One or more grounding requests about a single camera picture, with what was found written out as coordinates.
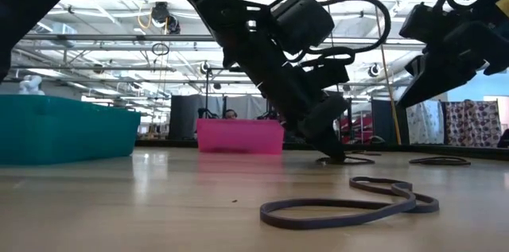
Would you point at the floral patterned curtain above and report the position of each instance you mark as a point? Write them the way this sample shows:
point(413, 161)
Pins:
point(473, 122)

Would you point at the red shelving cart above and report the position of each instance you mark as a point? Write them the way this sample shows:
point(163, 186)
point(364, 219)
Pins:
point(358, 129)

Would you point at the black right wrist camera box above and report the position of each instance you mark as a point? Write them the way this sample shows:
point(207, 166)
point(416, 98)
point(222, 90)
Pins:
point(425, 25)

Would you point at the round black ceiling fixture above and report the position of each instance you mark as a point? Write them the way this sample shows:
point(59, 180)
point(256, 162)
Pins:
point(374, 70)
point(205, 67)

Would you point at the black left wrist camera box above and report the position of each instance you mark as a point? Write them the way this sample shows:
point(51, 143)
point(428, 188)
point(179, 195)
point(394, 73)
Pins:
point(302, 21)

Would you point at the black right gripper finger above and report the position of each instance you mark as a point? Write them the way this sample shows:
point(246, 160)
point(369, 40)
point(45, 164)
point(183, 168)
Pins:
point(433, 81)

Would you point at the black partition panel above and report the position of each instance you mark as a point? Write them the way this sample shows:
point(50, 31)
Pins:
point(182, 119)

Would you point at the white robot figure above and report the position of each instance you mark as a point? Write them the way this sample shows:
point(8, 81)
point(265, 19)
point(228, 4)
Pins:
point(32, 85)

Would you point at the blue plastic basket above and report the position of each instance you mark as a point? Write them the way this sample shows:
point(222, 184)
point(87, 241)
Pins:
point(59, 132)

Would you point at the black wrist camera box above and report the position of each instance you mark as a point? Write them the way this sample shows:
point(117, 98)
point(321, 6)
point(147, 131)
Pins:
point(302, 21)
point(425, 25)

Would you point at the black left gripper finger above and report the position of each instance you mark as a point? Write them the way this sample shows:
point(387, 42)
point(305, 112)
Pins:
point(326, 125)

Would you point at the grey curtain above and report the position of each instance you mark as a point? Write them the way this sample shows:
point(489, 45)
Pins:
point(246, 105)

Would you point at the red plastic basket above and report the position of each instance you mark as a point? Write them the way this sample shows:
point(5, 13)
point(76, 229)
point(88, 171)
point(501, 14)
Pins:
point(238, 136)

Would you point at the white patterned curtain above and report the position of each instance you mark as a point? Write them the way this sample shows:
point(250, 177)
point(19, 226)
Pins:
point(423, 122)

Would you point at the black background robot arm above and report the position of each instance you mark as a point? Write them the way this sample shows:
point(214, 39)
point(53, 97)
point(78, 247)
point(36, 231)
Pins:
point(207, 113)

